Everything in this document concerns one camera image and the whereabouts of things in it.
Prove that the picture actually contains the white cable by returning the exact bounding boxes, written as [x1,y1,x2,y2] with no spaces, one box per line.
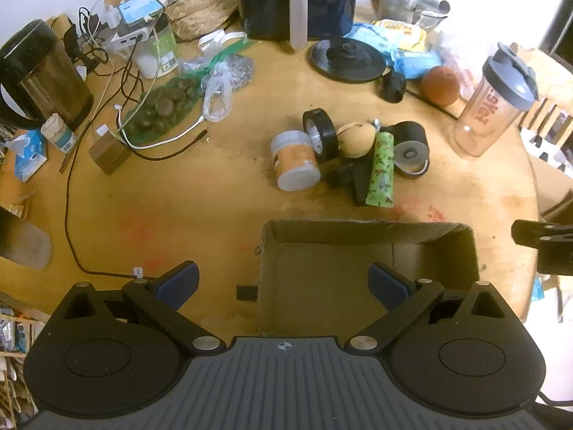
[115,104,207,149]

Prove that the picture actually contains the blue wipes packet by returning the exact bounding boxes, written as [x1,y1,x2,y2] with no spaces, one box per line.
[390,49,444,79]

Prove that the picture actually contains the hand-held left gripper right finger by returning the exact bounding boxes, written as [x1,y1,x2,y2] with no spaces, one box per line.
[345,262,515,354]

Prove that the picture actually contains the short black cable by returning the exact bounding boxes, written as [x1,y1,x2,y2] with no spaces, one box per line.
[130,131,209,161]

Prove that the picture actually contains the long black cable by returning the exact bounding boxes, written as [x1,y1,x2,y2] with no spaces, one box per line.
[64,47,144,275]

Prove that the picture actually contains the clear plastic bag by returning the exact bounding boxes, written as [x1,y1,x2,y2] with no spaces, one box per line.
[202,72,234,123]

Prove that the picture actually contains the yellow packet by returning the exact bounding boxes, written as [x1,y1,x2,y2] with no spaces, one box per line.
[374,18,428,52]

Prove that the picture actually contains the metal bowl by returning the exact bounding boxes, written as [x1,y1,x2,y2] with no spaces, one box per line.
[365,0,448,25]

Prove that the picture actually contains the green bag of brown rounds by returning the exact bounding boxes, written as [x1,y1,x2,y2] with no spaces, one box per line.
[121,76,200,146]

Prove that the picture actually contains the black mount bracket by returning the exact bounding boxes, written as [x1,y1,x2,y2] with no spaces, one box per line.
[326,161,372,207]

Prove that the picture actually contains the wooden block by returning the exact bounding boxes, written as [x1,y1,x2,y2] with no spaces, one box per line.
[88,133,133,175]

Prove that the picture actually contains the black plugs and cables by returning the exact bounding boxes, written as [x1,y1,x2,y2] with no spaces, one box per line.
[49,6,112,73]

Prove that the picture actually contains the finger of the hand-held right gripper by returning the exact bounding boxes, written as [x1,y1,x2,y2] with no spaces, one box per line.
[511,219,573,252]

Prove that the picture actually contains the green strip zip bag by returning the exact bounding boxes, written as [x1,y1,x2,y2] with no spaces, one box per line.
[179,38,256,92]

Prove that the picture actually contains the white jar orange label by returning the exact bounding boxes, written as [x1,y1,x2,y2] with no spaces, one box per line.
[270,130,322,192]

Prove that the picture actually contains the small white bottle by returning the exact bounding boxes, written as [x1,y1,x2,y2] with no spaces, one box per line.
[40,113,77,153]

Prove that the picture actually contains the tan wooden ball holder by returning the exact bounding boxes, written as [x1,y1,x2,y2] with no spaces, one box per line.
[336,122,376,158]

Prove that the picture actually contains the clear shaker bottle grey lid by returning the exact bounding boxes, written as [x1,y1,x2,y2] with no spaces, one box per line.
[452,42,540,159]

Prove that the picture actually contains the kettle base black cable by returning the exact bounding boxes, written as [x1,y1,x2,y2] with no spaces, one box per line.
[405,90,459,120]

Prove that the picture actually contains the white tub green label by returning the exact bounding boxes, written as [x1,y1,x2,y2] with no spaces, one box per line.
[134,13,179,77]

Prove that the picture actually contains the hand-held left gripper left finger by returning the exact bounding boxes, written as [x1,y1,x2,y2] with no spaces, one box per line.
[53,261,223,354]

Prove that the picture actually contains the dark brown object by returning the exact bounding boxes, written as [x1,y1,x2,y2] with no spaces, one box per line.
[0,206,53,270]

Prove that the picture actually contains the cardboard box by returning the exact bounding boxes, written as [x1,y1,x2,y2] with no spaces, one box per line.
[257,219,482,336]

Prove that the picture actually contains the foil roll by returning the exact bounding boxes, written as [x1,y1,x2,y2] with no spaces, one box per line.
[414,0,451,15]

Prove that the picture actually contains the white ribbon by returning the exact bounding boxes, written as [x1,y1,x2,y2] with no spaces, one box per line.
[198,29,248,53]

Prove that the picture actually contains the dark blue air fryer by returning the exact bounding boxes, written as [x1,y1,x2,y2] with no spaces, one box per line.
[236,0,359,50]

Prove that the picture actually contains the orange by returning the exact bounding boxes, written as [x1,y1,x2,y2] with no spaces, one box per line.
[422,66,461,107]

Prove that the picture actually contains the white charger hub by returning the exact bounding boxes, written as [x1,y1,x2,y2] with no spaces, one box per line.
[107,27,150,52]

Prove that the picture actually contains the wooden chair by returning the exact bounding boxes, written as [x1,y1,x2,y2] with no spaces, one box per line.
[519,45,573,133]

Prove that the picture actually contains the steel electric kettle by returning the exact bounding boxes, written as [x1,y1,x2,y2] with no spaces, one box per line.
[0,19,95,130]

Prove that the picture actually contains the black tape roll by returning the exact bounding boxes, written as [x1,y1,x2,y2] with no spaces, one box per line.
[302,108,340,163]

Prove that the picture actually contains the black roll with grey cap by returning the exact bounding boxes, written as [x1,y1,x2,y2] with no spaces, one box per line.
[387,121,430,179]

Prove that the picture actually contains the blue tissue pack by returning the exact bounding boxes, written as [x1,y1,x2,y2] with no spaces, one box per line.
[6,129,48,183]

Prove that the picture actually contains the woven straw mat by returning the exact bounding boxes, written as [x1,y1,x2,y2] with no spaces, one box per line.
[168,0,240,41]

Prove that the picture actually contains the green patterned bag roll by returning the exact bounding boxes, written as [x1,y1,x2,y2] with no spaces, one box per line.
[366,131,396,209]

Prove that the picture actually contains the large blue packet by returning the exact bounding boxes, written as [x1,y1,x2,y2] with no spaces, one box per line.
[342,22,404,54]

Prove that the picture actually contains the white plastic bag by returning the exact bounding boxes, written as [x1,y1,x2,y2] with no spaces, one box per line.
[430,24,486,99]

